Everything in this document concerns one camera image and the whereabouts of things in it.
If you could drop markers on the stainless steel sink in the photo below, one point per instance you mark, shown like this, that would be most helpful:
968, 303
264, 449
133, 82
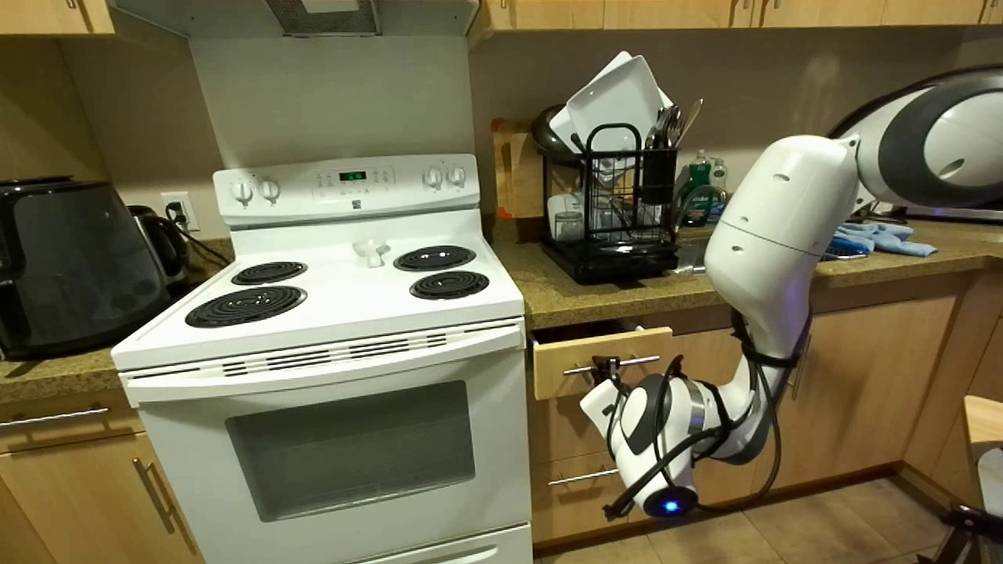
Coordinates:
689, 256

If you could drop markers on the wide wooden drawer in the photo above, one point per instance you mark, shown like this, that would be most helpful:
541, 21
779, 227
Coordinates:
63, 427

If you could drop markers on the white square plate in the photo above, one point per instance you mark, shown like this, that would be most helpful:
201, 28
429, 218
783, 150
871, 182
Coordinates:
590, 85
616, 105

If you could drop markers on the white electric stove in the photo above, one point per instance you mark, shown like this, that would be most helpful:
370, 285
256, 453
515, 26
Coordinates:
314, 316

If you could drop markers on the small clear glass shaker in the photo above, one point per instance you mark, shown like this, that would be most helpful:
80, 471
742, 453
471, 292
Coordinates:
370, 252

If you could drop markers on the green dish soap bottle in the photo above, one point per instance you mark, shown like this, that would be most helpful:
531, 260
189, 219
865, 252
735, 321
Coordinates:
697, 191

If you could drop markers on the light wooden chair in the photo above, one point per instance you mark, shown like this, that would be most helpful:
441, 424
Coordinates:
984, 417

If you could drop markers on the white wall outlet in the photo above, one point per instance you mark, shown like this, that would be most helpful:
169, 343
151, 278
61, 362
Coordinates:
175, 212

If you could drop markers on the black electric kettle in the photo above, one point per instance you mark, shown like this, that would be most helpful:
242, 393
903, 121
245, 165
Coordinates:
161, 247

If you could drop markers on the wooden cutting board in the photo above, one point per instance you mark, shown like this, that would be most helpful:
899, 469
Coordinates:
513, 175

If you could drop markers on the small black coil burner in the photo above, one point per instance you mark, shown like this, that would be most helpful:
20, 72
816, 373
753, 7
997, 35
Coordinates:
266, 275
450, 283

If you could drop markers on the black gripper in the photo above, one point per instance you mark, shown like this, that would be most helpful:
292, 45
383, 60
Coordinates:
616, 377

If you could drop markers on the large black coil burner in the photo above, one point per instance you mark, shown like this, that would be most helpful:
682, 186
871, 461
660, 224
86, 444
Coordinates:
432, 259
245, 306

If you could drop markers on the wooden cabinet door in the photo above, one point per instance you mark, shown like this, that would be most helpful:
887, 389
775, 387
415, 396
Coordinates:
878, 387
720, 488
82, 501

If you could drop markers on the blue cloth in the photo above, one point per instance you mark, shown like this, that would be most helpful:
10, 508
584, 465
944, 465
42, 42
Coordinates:
887, 240

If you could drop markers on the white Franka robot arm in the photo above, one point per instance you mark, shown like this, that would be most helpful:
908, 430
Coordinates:
779, 208

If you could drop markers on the range hood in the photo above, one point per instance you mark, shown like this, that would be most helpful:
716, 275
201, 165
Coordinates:
208, 18

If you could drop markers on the wooden drawer with white liner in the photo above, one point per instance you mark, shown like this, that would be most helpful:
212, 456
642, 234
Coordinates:
584, 349

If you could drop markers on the thin wooden stick utensil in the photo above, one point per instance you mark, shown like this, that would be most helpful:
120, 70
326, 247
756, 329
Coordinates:
689, 121

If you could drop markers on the long wooden wall cabinet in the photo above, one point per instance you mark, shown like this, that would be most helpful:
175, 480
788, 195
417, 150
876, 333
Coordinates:
731, 12

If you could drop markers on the clear glass cup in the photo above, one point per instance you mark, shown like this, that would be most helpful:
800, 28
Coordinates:
568, 218

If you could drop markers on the short wooden wall cabinet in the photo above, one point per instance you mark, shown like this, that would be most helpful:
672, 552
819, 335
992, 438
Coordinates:
42, 13

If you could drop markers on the narrow wooden cabinet panel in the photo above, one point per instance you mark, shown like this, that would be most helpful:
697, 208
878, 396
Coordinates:
960, 347

